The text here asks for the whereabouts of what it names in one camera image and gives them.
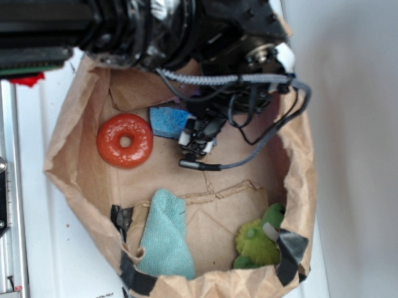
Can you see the orange toy donut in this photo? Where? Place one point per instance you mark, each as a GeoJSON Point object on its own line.
{"type": "Point", "coordinates": [125, 141]}

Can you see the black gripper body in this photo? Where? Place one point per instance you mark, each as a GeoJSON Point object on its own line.
{"type": "Point", "coordinates": [238, 82]}

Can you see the blue sponge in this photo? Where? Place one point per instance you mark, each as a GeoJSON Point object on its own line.
{"type": "Point", "coordinates": [168, 122]}

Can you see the aluminium frame rail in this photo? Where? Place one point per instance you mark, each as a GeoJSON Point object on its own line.
{"type": "Point", "coordinates": [14, 281]}

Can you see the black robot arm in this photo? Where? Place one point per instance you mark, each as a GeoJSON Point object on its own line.
{"type": "Point", "coordinates": [159, 36]}

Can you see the teal cloth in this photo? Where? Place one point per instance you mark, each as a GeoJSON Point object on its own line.
{"type": "Point", "coordinates": [164, 238]}

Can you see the green plush toy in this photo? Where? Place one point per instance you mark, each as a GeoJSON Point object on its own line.
{"type": "Point", "coordinates": [257, 242]}

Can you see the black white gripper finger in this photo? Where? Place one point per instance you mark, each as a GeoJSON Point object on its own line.
{"type": "Point", "coordinates": [209, 145]}
{"type": "Point", "coordinates": [186, 134]}

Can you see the brown paper bag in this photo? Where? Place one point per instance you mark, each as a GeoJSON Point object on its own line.
{"type": "Point", "coordinates": [113, 203]}

